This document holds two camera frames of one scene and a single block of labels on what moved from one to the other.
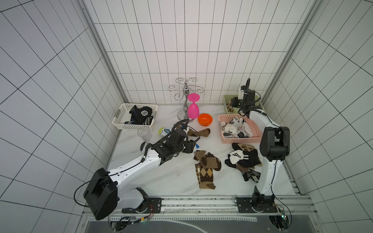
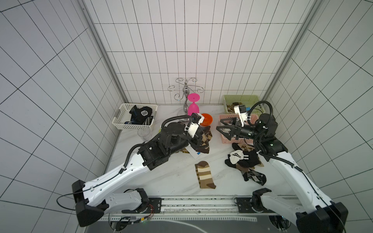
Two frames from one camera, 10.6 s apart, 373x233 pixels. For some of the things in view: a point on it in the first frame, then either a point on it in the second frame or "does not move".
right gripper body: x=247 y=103 → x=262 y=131
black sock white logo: x=141 y=116 does not move
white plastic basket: x=124 y=116 does not move
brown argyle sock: x=207 y=162 → x=206 y=138
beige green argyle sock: x=229 y=107 does not move
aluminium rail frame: x=218 y=208 does not move
